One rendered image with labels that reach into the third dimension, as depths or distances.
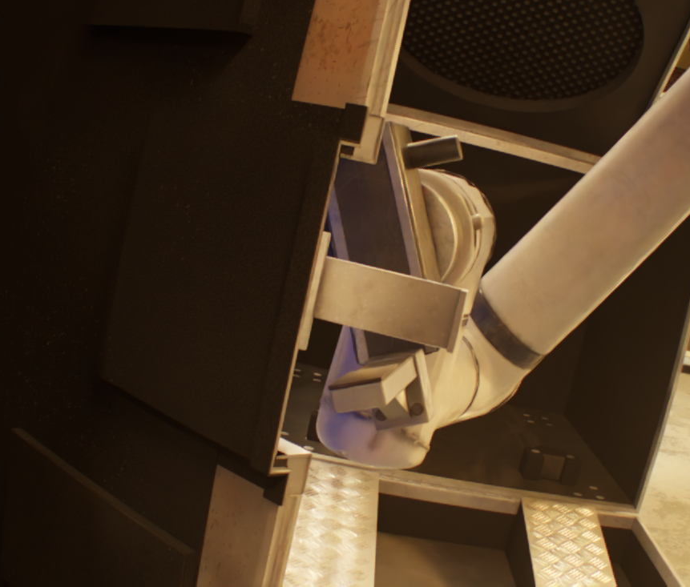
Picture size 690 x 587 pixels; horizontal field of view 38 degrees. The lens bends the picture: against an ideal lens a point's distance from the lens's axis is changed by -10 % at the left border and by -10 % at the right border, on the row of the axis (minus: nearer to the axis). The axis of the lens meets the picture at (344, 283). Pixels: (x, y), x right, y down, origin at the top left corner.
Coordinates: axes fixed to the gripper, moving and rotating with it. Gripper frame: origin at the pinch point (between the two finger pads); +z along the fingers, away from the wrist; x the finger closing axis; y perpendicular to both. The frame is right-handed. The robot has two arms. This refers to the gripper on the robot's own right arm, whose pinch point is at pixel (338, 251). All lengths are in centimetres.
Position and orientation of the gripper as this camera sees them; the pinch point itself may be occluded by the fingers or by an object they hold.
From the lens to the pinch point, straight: 52.9
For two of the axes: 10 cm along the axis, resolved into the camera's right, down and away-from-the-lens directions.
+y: 9.5, -1.8, -2.5
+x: 2.0, 9.8, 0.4
